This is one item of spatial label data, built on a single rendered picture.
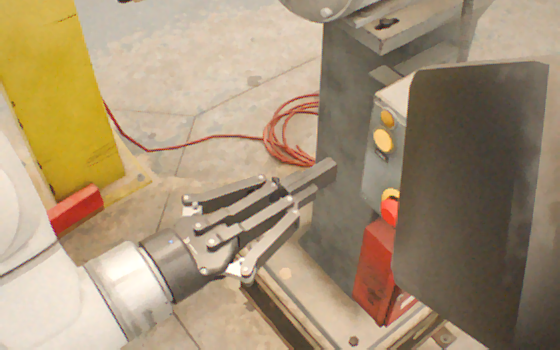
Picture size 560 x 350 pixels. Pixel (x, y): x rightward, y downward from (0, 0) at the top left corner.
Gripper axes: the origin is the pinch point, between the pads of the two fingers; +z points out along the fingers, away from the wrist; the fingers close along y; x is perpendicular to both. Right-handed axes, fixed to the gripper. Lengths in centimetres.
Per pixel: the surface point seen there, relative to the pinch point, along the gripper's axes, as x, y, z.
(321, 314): -78, -14, 19
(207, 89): -108, -134, 58
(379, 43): 3.9, -10.9, 21.1
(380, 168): -5.7, 0.3, 12.0
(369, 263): -56, -9, 27
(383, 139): 0.1, 0.3, 11.5
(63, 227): -102, -99, -23
